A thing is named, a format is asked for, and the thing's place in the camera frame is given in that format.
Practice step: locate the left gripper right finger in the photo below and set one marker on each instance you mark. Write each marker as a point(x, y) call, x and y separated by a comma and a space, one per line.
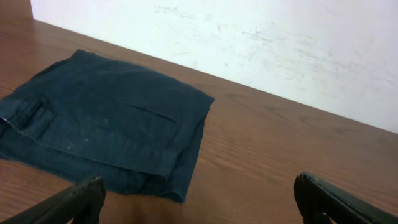
point(319, 201)

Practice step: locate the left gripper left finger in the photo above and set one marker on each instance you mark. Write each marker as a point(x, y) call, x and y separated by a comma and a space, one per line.
point(78, 204)

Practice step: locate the dark blue shorts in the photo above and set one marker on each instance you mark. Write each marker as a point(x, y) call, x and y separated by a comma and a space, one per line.
point(88, 115)

